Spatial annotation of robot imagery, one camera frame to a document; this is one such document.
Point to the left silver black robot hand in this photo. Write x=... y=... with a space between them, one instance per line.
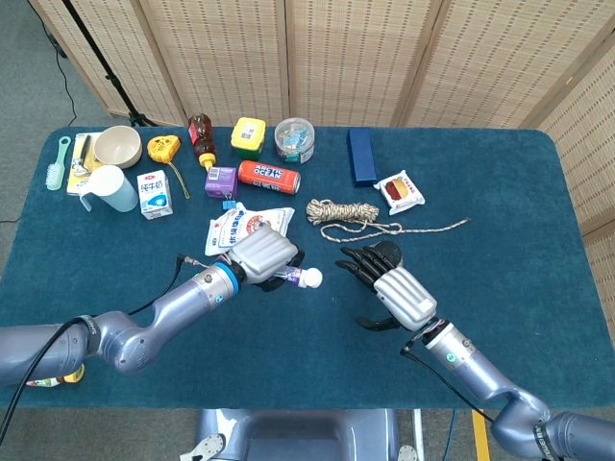
x=262 y=254

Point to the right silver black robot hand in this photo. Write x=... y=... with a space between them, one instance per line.
x=403 y=293

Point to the purple white toothpaste tube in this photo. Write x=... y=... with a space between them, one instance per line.
x=312 y=277

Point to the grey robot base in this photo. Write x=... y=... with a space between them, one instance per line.
x=298 y=432

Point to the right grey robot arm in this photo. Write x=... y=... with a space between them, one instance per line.
x=480 y=370

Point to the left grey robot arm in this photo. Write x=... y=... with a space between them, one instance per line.
x=144 y=336

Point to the brown bottle yellow cap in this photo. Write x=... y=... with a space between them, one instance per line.
x=202 y=137

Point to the white printed food bag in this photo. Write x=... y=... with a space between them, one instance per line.
x=226 y=230

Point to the blue binder clip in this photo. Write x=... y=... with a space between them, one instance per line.
x=228 y=205

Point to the orange drink can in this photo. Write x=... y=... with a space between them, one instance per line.
x=269 y=177

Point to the purple drink carton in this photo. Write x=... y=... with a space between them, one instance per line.
x=221 y=182

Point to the white red snack packet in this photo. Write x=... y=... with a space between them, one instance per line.
x=399 y=192

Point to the blue table cloth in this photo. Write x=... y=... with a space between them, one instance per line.
x=307 y=346

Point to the green box yellow lid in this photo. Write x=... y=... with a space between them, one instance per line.
x=247 y=137

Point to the clear tub of clips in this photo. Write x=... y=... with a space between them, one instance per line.
x=294 y=139

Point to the white blue milk carton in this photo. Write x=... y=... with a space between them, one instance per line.
x=154 y=194

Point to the navy blue long box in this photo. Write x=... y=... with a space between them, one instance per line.
x=361 y=156

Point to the yellow tape measure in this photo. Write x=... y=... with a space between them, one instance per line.
x=163 y=148

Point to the light blue plastic cup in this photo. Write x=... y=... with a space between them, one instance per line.
x=115 y=189

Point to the beige bowl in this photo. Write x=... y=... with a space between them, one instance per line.
x=117 y=144

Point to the razor on yellow card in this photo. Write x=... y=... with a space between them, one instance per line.
x=77 y=168

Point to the small yellow red object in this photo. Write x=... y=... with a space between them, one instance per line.
x=74 y=374

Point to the green brush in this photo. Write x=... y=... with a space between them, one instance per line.
x=55 y=170

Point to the black tripod stand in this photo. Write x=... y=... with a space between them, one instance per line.
x=96 y=53

